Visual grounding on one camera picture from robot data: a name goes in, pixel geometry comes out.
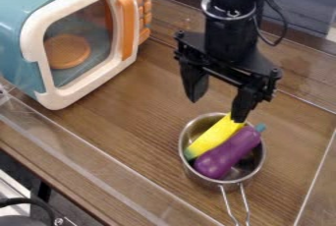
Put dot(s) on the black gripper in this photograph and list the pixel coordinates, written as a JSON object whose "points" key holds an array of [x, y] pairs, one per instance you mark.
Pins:
{"points": [[224, 52]]}

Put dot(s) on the yellow toy banana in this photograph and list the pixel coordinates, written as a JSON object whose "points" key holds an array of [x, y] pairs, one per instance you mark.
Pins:
{"points": [[214, 135]]}

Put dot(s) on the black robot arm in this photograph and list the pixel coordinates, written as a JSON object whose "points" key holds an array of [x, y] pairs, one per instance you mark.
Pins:
{"points": [[224, 52]]}

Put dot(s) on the purple toy eggplant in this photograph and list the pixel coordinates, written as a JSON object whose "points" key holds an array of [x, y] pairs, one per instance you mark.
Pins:
{"points": [[214, 162]]}

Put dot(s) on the blue toy microwave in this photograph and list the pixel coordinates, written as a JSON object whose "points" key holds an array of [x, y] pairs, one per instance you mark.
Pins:
{"points": [[64, 46]]}

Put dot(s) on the clear acrylic barrier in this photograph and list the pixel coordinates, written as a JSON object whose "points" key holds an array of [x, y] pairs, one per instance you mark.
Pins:
{"points": [[110, 191]]}

